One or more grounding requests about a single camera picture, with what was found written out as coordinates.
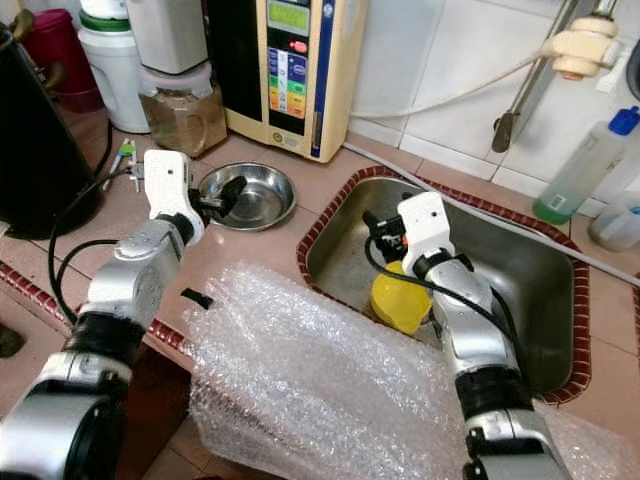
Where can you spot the round stainless steel dish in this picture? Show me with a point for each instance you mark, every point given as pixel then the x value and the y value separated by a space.
pixel 265 195

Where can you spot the yellow plastic bowl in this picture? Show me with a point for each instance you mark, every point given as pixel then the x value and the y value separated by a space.
pixel 400 300

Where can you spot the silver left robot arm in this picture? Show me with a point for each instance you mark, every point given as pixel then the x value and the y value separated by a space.
pixel 130 285

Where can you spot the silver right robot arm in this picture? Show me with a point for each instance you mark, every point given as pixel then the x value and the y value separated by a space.
pixel 480 340

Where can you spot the glass jar of brown powder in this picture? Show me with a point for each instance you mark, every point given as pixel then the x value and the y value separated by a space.
pixel 185 120

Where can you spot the green white training chopsticks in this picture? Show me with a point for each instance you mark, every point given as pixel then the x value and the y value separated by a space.
pixel 127 152

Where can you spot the cream water ionizer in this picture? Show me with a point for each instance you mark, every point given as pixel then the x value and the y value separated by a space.
pixel 290 80

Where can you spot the stainless steel sink basin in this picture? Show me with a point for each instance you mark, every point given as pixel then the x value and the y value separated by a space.
pixel 530 290

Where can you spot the white jar with green band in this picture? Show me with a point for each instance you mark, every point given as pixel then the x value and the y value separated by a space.
pixel 112 75

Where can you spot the black electric kettle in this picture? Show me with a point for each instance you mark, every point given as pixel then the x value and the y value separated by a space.
pixel 45 150

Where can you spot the white grinder housing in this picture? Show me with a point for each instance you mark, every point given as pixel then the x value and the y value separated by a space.
pixel 165 35

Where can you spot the clear bubble wrap sheet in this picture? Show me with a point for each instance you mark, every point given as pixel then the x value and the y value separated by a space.
pixel 300 390

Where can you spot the maroon plastic cup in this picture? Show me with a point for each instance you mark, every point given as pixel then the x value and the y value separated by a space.
pixel 65 55

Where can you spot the clear bottle with blue cap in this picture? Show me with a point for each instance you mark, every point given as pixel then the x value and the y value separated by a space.
pixel 585 165

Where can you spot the dark green oblong object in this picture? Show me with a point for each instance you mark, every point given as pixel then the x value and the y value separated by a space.
pixel 10 342

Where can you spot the cream faucet diverter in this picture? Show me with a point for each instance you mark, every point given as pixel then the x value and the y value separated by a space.
pixel 582 48

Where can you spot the black hanging pan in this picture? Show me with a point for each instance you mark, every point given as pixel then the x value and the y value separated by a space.
pixel 634 70

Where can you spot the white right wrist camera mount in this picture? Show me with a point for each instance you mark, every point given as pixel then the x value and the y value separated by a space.
pixel 425 225

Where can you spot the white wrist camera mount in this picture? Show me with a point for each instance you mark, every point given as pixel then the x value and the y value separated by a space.
pixel 165 185
pixel 425 225

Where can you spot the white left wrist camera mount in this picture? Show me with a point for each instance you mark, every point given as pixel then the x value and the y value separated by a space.
pixel 165 185

